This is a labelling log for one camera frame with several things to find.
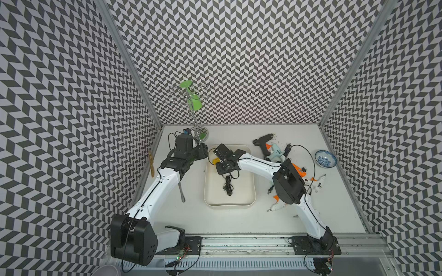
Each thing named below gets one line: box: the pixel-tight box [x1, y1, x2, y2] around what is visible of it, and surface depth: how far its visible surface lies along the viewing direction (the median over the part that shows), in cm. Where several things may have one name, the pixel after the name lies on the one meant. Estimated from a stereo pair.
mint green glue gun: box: [265, 143, 284, 163], surface depth 104 cm
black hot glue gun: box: [252, 133, 274, 160], surface depth 110 cm
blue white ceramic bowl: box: [314, 149, 338, 169], surface depth 101 cm
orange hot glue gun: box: [291, 162, 307, 178], surface depth 96 cm
